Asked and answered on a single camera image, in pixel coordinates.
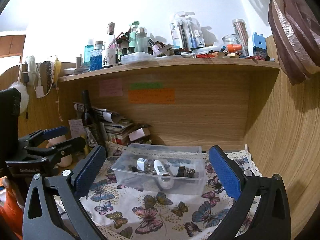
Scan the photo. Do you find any toothbrush blister pack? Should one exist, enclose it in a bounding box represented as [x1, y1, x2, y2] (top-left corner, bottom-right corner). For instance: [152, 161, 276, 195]
[170, 11, 205, 50]

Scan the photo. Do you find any white charger plug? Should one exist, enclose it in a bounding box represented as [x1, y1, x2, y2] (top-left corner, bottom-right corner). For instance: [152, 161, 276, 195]
[136, 158, 150, 172]

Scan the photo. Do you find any white fluffy pompom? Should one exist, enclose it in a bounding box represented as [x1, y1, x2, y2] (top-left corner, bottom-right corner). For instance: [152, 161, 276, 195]
[10, 82, 29, 114]

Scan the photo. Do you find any stack of papers and magazines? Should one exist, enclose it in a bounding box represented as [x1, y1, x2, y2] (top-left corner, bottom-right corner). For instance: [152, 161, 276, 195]
[73, 101, 153, 146]

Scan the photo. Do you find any blue glass bottle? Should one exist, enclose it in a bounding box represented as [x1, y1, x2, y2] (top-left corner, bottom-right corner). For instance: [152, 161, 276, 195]
[90, 41, 104, 71]

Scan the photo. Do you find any brown hanging cloth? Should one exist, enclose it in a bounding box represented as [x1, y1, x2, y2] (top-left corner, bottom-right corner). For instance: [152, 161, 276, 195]
[268, 0, 319, 85]

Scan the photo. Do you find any clear plastic storage box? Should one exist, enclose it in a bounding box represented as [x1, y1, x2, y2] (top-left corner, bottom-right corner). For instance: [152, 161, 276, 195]
[112, 144, 207, 195]

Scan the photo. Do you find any butterfly print tablecloth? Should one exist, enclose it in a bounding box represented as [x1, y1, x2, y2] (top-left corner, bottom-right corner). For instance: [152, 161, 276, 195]
[81, 144, 235, 239]

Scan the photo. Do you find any white thermometer device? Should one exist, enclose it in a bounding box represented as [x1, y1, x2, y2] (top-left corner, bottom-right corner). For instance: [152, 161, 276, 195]
[153, 159, 174, 190]

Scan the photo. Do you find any dark wine bottle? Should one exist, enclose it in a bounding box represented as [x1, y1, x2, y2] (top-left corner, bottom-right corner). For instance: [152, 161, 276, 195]
[81, 90, 105, 147]

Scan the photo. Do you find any orange sticky note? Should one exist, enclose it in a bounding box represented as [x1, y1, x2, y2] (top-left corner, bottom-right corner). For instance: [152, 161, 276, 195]
[128, 88, 175, 105]

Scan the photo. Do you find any person's left hand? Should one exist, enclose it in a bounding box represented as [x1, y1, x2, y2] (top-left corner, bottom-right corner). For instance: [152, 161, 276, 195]
[46, 134, 74, 168]

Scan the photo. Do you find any green sticky note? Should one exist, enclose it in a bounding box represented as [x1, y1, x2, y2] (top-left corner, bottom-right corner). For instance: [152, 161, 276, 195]
[130, 82, 163, 90]

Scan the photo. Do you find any clear jar with sticks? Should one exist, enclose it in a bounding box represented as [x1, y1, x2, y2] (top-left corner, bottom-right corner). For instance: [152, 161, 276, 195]
[232, 18, 249, 47]

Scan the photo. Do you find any small white cardboard box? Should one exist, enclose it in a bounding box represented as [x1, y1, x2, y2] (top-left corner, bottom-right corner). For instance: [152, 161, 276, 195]
[129, 127, 150, 142]

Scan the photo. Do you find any clear flat plastic container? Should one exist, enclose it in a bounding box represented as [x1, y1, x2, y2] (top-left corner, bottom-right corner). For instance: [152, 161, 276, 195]
[120, 51, 155, 64]

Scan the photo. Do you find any teal pump bottle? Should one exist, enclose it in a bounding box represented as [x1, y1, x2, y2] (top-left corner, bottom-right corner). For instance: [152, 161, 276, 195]
[129, 21, 139, 53]

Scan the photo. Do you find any pink sticky note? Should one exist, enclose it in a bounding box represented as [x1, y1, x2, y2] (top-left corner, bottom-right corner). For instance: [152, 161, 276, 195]
[99, 79, 123, 97]

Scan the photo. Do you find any wooden shelf board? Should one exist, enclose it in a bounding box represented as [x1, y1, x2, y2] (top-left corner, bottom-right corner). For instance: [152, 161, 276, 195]
[59, 57, 280, 82]

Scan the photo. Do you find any black round bell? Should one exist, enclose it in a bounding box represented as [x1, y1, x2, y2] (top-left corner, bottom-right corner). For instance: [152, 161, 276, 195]
[176, 166, 199, 178]

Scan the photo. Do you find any blue plastic sharpener box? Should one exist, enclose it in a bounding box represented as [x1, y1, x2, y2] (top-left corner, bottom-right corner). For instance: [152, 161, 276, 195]
[252, 32, 267, 58]

